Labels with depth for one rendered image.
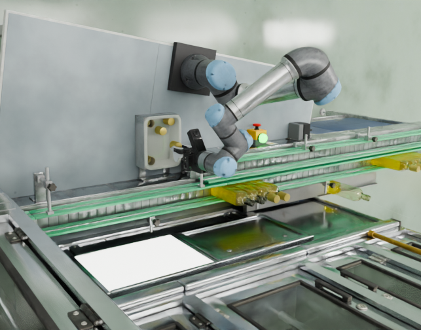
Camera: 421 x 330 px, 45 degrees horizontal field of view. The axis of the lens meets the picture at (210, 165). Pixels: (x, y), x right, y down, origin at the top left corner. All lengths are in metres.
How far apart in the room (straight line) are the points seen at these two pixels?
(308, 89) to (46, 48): 0.97
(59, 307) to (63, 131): 1.23
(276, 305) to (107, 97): 1.05
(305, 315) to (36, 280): 0.90
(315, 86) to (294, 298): 0.75
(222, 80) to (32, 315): 1.38
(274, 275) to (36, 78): 1.12
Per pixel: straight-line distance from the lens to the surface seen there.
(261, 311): 1.65
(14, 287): 1.01
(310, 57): 1.85
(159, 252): 1.93
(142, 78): 2.17
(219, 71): 2.06
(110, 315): 0.84
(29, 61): 2.00
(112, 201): 1.99
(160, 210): 2.09
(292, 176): 2.59
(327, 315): 1.67
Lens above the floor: 2.68
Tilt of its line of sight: 53 degrees down
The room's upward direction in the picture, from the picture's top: 110 degrees clockwise
